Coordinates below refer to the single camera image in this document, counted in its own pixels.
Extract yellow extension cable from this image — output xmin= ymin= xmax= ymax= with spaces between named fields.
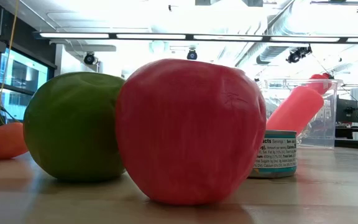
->
xmin=0 ymin=0 xmax=20 ymax=93

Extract black track light cluster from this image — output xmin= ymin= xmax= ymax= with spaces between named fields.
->
xmin=286 ymin=45 xmax=313 ymax=64

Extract long ceiling light bar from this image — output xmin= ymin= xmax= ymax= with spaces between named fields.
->
xmin=32 ymin=30 xmax=358 ymax=44

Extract glass window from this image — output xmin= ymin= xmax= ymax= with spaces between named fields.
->
xmin=0 ymin=46 xmax=57 ymax=124

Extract black monitor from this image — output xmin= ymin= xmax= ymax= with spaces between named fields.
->
xmin=336 ymin=98 xmax=358 ymax=124

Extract teal labelled tin can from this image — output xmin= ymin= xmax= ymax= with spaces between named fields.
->
xmin=247 ymin=129 xmax=298 ymax=179

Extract red apple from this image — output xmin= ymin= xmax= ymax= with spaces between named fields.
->
xmin=115 ymin=58 xmax=267 ymax=206

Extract clear plastic bin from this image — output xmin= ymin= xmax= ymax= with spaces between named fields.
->
xmin=259 ymin=77 xmax=344 ymax=149

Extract green apple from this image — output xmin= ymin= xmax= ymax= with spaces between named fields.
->
xmin=22 ymin=71 xmax=127 ymax=182

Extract orange tomatoes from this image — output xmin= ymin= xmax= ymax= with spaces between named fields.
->
xmin=0 ymin=102 xmax=29 ymax=160

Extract black ceiling spotlight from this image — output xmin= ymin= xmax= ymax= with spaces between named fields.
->
xmin=83 ymin=52 xmax=96 ymax=66

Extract silver ventilation duct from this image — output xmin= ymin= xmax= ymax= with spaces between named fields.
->
xmin=236 ymin=0 xmax=358 ymax=68

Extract black background desk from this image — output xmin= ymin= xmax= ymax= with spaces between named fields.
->
xmin=336 ymin=124 xmax=358 ymax=141

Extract orange squeeze bottle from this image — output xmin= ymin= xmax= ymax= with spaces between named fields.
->
xmin=265 ymin=73 xmax=334 ymax=135

